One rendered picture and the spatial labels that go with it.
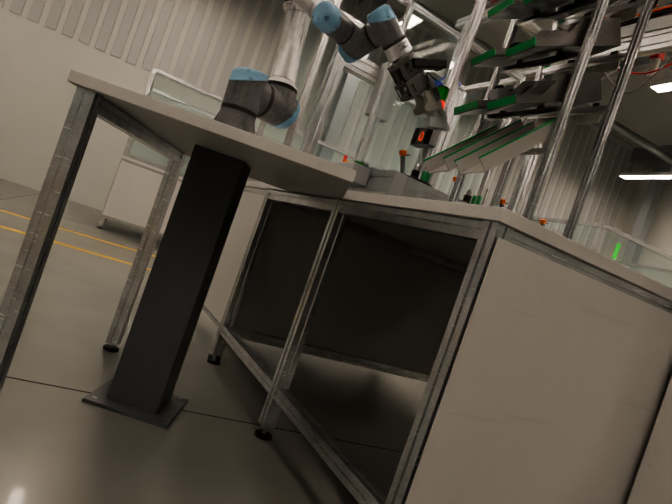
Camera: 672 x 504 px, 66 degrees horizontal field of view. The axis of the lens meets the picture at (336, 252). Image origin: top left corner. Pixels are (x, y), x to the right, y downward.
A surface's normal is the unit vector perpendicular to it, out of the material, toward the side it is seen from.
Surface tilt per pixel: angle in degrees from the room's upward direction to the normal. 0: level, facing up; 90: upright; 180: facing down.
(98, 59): 90
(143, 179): 90
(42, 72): 90
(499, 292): 90
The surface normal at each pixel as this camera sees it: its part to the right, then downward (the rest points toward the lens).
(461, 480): 0.44, 0.15
